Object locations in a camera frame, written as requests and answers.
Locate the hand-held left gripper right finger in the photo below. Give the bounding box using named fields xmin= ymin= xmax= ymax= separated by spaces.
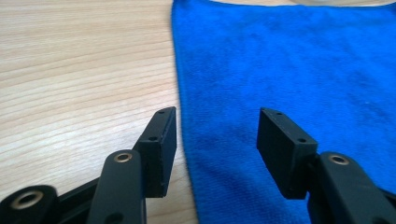
xmin=256 ymin=107 xmax=396 ymax=224

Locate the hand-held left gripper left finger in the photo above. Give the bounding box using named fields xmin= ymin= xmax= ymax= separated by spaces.
xmin=86 ymin=105 xmax=177 ymax=224

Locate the blue cloth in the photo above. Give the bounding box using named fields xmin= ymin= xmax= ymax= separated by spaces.
xmin=170 ymin=0 xmax=396 ymax=224

